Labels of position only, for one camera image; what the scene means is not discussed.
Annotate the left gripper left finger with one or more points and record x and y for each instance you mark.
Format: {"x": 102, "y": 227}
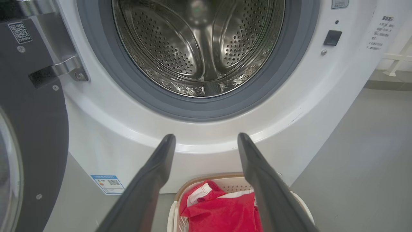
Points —
{"x": 145, "y": 193}

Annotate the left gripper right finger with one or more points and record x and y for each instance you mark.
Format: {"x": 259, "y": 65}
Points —
{"x": 270, "y": 199}

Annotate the red mesh garment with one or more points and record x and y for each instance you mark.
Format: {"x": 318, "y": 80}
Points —
{"x": 225, "y": 216}

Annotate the red garment with white trim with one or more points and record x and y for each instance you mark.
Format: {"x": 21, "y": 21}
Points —
{"x": 209, "y": 188}

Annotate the dark grey washer door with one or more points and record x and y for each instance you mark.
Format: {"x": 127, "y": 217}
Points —
{"x": 35, "y": 129}

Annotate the cream perforated laundry basket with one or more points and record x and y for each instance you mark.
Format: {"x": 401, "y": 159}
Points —
{"x": 233, "y": 185}

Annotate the white front-load washing machine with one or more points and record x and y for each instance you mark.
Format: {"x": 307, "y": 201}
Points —
{"x": 112, "y": 135}

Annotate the grey rubber door gasket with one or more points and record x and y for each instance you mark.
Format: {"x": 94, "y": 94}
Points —
{"x": 106, "y": 64}

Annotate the chrome door hinge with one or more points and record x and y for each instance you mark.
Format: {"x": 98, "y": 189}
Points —
{"x": 61, "y": 69}

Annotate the black door latch socket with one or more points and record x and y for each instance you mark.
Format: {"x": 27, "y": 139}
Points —
{"x": 332, "y": 38}

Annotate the blue energy label sticker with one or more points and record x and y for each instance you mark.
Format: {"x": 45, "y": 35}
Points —
{"x": 107, "y": 184}

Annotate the perforated steel washer drum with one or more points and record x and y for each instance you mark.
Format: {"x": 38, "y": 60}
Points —
{"x": 180, "y": 48}

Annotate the white metal railing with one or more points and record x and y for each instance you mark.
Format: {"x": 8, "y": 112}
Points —
{"x": 397, "y": 58}

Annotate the printed text notice sticker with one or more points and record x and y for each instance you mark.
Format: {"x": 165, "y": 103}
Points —
{"x": 379, "y": 32}

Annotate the white QR code sticker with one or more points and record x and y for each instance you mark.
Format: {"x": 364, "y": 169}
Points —
{"x": 20, "y": 33}

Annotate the grey warning label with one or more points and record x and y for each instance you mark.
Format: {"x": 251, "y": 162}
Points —
{"x": 340, "y": 4}

